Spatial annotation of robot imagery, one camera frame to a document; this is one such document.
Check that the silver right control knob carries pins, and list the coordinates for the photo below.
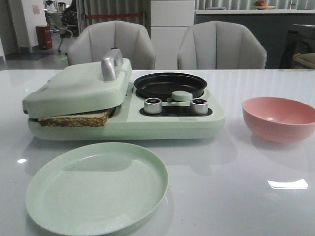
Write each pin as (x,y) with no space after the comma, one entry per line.
(198,106)

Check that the red bin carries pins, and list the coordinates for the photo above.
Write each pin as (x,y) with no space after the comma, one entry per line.
(44,37)

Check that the right grey upholstered chair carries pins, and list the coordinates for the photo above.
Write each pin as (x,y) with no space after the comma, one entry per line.
(220,45)

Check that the white cabinet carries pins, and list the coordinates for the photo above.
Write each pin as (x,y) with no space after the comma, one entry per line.
(169,21)

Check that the black round frying pan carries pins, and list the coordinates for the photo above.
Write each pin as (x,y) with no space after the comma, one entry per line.
(161,85)

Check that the fruit plate on counter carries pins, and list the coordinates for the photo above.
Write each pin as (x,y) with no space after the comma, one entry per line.
(262,5)

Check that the red barrier tape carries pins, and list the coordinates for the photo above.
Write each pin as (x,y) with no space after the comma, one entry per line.
(128,15)

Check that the grey upholstered chair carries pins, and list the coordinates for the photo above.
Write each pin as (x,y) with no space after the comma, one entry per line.
(96,40)
(220,45)

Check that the left grey upholstered chair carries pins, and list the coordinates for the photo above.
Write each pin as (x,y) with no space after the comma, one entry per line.
(96,40)

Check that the silver control knob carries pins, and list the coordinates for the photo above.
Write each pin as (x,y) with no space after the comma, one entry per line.
(153,106)
(198,106)

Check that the silver left control knob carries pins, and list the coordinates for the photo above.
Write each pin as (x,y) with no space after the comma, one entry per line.
(153,106)

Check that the pink plastic bowl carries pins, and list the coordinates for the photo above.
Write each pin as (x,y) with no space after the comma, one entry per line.
(279,120)

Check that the dark grey counter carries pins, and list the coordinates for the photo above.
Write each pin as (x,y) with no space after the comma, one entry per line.
(282,33)

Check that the mint green breakfast maker base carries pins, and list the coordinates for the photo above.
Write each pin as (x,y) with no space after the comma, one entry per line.
(128,123)

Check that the mint green plate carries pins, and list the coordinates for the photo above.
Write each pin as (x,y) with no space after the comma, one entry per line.
(97,189)

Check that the mint green pan handle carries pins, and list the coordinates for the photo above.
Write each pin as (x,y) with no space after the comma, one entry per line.
(180,96)

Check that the breakfast maker lid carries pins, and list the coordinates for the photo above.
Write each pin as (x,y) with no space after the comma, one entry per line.
(82,88)

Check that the person in plaid shirt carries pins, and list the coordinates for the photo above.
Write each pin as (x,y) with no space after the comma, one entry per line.
(69,18)

